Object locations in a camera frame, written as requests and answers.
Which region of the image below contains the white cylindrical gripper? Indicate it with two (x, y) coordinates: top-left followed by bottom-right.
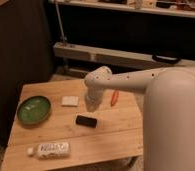
(84, 95), (101, 112)

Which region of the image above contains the black eraser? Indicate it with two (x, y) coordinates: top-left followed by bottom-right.
(76, 115), (97, 128)

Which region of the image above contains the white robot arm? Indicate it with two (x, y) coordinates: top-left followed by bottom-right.
(85, 66), (195, 171)

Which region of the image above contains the orange carrot toy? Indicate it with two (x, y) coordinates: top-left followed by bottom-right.
(110, 90), (119, 106)

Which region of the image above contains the white sponge pad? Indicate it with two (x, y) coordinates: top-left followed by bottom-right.
(61, 96), (79, 107)

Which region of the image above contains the wooden table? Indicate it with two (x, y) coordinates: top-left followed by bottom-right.
(1, 80), (143, 171)

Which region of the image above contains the green bowl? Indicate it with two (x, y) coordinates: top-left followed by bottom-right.
(17, 96), (51, 125)

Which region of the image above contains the metal shelf unit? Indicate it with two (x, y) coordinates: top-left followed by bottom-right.
(47, 0), (195, 69)

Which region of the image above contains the plastic water bottle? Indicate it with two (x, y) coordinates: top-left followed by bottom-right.
(26, 142), (70, 159)

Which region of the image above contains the black object on shelf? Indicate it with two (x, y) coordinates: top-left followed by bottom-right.
(152, 55), (182, 64)

